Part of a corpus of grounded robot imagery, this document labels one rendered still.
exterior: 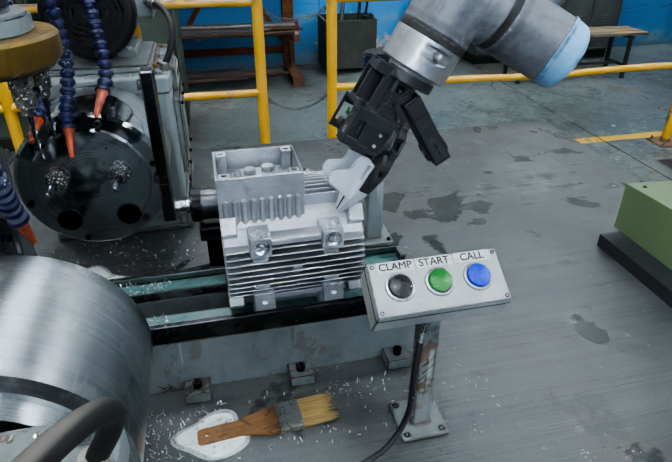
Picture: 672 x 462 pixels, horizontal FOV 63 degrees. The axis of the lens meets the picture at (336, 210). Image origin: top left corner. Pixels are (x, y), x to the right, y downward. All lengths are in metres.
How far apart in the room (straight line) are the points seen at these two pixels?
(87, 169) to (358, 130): 0.52
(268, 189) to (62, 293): 0.31
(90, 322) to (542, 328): 0.77
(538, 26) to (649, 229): 0.68
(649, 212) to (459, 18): 0.74
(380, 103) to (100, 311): 0.41
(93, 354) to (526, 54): 0.58
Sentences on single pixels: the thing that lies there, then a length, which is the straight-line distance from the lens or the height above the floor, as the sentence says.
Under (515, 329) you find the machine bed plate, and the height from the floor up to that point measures 0.80.
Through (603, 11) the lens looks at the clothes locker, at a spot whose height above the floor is 0.49.
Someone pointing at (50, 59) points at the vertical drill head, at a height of 1.31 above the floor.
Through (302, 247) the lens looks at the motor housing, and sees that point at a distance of 0.77.
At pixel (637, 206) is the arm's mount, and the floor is 0.91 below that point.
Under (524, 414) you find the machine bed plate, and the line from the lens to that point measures 0.92.
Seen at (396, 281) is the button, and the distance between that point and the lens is 0.66.
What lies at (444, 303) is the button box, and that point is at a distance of 0.67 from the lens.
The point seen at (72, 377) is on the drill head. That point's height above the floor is 1.13.
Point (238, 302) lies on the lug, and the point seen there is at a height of 0.96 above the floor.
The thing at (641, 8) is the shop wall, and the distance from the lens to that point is 7.60.
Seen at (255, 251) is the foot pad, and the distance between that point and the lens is 0.75.
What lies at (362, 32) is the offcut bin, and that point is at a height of 0.40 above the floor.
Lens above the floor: 1.46
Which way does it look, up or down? 29 degrees down
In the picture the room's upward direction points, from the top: straight up
